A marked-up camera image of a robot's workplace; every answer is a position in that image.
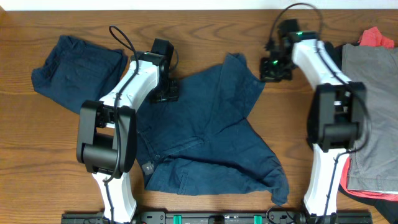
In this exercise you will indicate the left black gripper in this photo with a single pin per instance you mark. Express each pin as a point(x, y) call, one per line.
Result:
point(173, 95)

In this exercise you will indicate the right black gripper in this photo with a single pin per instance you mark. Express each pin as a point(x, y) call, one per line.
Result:
point(267, 74)

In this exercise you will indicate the blue denim shorts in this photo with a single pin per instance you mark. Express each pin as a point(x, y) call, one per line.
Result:
point(203, 144)

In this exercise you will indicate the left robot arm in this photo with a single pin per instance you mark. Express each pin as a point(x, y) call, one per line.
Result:
point(107, 132)

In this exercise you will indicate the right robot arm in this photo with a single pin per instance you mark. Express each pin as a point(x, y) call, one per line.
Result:
point(338, 122)

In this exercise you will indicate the folded dark navy garment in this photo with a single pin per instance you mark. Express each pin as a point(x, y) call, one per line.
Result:
point(76, 71)

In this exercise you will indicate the red garment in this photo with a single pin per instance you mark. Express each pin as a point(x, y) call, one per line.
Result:
point(373, 37)

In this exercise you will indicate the grey shorts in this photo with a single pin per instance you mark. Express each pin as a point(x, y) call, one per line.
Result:
point(376, 118)

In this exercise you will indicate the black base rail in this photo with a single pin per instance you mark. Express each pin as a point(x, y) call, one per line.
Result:
point(278, 216)

